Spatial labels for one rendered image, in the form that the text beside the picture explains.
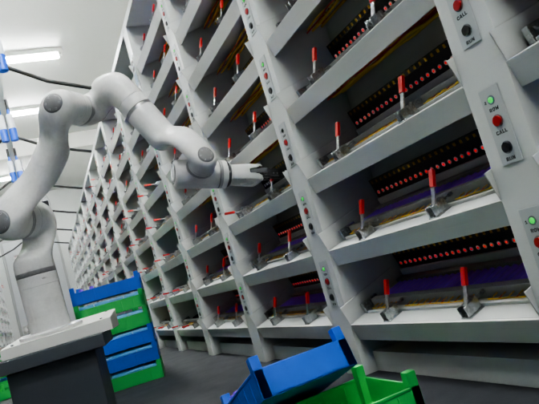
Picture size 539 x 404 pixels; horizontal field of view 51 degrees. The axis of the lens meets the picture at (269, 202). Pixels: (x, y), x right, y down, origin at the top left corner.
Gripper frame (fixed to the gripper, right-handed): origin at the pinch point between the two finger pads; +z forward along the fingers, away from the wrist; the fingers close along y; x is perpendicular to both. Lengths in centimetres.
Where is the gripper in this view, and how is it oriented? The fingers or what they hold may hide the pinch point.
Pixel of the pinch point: (273, 174)
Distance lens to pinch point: 174.2
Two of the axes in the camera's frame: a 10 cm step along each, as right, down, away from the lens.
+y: 3.6, -2.2, -9.1
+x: -1.0, -9.8, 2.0
